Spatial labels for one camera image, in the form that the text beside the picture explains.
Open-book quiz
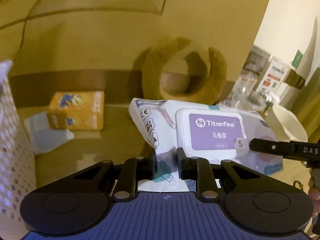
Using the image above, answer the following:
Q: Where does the Titanfine diaper pack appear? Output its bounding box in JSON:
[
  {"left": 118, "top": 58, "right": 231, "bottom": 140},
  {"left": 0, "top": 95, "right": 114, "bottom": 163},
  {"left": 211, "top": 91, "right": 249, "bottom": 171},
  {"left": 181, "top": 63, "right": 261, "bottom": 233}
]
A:
[{"left": 129, "top": 98, "right": 283, "bottom": 192}]

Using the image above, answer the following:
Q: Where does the person's right hand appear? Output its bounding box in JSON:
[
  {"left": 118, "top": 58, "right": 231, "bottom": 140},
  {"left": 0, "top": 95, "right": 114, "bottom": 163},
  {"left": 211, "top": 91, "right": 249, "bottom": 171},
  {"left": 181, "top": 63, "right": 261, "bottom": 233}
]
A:
[{"left": 307, "top": 177, "right": 320, "bottom": 235}]

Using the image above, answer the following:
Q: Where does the small pink tissue pack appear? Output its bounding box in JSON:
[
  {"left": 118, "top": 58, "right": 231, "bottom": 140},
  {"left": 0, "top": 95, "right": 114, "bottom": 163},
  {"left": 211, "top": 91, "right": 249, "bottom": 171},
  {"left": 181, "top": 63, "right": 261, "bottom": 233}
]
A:
[{"left": 216, "top": 100, "right": 231, "bottom": 107}]

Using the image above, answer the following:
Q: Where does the orange bricks toy box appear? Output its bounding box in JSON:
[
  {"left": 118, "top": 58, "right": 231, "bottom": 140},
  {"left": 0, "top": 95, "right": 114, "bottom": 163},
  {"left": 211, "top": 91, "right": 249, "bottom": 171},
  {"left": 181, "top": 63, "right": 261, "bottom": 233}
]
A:
[{"left": 47, "top": 91, "right": 104, "bottom": 131}]

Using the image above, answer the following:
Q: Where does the white QR code sign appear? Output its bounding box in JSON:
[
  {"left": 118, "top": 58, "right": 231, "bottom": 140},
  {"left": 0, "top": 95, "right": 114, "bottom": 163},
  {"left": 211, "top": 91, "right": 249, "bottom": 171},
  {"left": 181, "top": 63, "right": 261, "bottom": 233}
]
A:
[{"left": 257, "top": 56, "right": 291, "bottom": 95}]

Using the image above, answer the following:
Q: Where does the clear plastic bowl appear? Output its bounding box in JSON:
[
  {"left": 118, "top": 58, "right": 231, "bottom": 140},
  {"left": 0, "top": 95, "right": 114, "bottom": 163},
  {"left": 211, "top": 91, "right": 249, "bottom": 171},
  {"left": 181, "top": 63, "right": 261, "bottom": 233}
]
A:
[{"left": 231, "top": 87, "right": 266, "bottom": 111}]

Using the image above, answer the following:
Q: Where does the light blue face mask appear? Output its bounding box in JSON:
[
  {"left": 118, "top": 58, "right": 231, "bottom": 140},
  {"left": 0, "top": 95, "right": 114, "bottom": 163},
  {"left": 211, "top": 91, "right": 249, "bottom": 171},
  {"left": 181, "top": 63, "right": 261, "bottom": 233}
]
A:
[{"left": 23, "top": 112, "right": 74, "bottom": 155}]

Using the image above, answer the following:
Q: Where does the grey hotel advertising sign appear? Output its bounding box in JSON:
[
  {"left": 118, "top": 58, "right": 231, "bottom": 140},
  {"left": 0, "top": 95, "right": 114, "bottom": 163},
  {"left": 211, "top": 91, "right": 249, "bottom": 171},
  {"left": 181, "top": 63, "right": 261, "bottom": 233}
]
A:
[{"left": 240, "top": 45, "right": 271, "bottom": 89}]

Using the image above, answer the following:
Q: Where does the white perforated basket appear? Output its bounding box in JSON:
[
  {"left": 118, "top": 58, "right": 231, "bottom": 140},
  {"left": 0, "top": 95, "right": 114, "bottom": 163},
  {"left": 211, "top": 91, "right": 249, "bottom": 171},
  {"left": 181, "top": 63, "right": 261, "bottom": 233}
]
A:
[{"left": 1, "top": 60, "right": 36, "bottom": 239}]

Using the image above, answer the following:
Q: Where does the brown plush crescent pillow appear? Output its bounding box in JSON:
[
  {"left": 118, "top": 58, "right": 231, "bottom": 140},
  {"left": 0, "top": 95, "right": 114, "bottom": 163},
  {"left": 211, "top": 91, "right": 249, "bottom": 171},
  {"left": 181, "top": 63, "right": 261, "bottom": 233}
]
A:
[{"left": 141, "top": 36, "right": 227, "bottom": 105}]

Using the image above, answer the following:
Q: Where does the brass wall switch panel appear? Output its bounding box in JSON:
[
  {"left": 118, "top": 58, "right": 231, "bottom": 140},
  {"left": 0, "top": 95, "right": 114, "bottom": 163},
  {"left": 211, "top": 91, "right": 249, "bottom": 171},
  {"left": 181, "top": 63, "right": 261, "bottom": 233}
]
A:
[{"left": 284, "top": 69, "right": 306, "bottom": 89}]

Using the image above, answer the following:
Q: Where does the green wall sticker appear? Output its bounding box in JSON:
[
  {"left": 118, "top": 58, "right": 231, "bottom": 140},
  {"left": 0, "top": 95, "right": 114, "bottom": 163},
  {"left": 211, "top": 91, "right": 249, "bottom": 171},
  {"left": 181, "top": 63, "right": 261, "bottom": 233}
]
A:
[{"left": 291, "top": 50, "right": 303, "bottom": 69}]

